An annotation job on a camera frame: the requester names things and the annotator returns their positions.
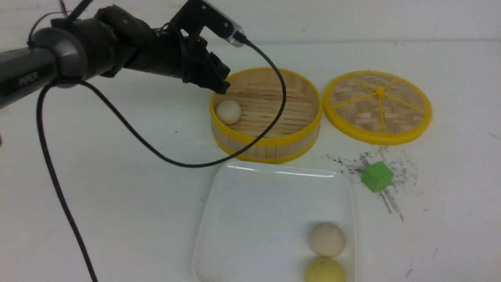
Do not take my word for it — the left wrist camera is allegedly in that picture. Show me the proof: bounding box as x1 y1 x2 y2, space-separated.
170 0 247 48

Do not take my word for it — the yellow rimmed bamboo steamer basket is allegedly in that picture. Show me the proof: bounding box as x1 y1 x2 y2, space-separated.
209 67 323 164

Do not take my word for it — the green cube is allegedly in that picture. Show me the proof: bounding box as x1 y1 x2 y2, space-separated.
361 162 394 193

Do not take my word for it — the white steamed bun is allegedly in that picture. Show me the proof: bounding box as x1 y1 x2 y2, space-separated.
215 100 242 126
308 222 346 258

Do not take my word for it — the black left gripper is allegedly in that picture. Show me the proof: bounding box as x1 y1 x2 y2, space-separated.
125 32 231 95

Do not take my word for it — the yellow rimmed woven steamer lid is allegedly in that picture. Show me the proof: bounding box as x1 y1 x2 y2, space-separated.
323 70 433 146

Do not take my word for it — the yellow steamed bun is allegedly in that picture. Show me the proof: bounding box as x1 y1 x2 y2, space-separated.
305 257 346 282

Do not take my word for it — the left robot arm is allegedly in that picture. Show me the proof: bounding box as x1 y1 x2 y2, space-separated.
0 0 243 108

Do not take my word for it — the white square plate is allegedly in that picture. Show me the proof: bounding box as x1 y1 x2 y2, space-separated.
193 162 360 282

